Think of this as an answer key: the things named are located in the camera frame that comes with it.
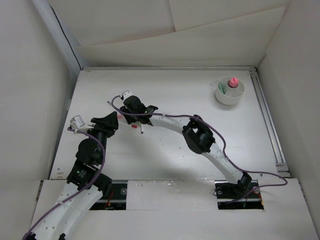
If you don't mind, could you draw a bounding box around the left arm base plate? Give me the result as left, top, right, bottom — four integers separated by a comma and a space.
90, 181, 128, 211

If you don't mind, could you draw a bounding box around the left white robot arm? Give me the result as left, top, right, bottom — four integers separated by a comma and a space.
23, 111, 119, 240

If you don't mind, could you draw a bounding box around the pink capped glue bottle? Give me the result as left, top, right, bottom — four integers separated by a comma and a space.
227, 77, 239, 88

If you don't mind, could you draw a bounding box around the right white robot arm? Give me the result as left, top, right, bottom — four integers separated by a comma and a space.
120, 91, 252, 199

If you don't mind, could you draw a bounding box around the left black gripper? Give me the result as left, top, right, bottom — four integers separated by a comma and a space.
83, 111, 118, 164

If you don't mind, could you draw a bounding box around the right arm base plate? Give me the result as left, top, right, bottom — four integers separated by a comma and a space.
213, 180, 264, 210

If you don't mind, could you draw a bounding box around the white round divided container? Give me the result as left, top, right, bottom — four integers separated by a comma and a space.
215, 77, 245, 106

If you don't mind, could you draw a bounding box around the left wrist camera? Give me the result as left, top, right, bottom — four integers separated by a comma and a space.
69, 115, 86, 130

